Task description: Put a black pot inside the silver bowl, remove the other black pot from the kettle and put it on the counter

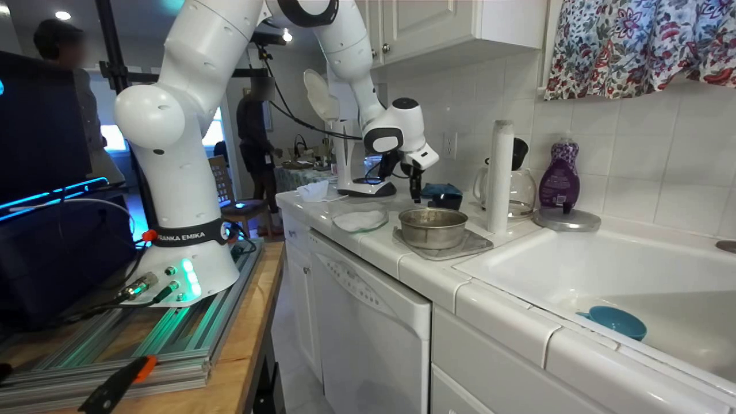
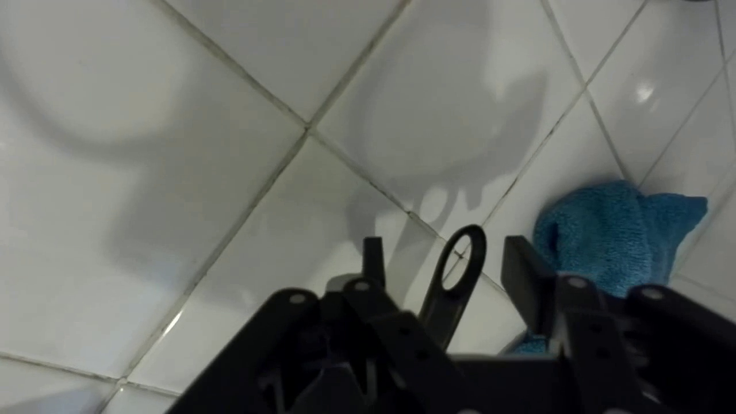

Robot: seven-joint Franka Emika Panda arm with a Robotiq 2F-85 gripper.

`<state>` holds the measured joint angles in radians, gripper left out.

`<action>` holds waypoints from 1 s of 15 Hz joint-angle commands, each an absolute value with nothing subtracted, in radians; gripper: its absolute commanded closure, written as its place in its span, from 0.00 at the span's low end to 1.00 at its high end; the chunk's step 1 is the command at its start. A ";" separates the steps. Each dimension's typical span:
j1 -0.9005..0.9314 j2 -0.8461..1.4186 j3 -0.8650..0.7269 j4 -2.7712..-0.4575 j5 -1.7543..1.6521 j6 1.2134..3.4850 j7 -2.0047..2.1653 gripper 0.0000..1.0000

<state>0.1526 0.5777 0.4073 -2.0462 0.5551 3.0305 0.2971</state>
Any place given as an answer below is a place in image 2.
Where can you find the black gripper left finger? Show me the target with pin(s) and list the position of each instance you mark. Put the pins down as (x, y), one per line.
(329, 359)

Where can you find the blue terry cloth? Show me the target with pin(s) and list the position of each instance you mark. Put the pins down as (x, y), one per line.
(605, 231)

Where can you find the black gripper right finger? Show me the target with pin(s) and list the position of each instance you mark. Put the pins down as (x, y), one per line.
(612, 352)

